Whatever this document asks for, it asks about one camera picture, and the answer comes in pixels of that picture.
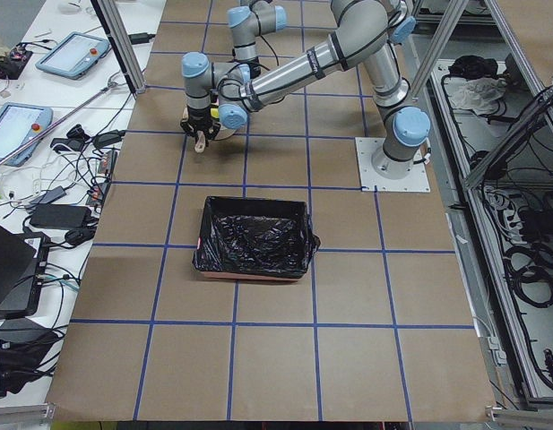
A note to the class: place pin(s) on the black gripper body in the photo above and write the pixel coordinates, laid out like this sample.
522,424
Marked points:
255,68
198,121

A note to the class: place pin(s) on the beige plastic dustpan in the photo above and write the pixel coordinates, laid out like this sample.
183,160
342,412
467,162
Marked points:
201,144

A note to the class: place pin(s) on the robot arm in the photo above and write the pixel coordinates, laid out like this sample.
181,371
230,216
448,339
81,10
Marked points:
249,21
223,95

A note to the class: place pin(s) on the pink bin with black bag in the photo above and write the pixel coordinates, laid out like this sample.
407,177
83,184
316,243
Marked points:
254,239

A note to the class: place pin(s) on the blue teach pendant far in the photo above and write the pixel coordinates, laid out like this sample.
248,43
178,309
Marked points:
74,56

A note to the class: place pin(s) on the blue teach pendant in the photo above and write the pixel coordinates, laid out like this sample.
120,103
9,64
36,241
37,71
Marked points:
20,123
74,56

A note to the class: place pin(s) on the black power adapter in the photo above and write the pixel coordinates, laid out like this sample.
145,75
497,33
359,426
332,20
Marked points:
59,216

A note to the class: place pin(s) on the blue teach pendant near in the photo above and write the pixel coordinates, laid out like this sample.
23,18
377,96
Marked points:
20,123

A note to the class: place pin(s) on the white crumpled cloth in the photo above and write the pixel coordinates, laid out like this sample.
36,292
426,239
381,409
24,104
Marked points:
480,96

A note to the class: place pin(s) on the black laptop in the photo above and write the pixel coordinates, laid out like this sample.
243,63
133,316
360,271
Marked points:
23,260

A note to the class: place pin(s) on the aluminium frame post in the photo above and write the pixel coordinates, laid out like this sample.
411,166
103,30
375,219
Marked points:
112,23

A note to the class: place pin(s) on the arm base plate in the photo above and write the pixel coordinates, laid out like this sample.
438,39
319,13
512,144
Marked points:
377,173

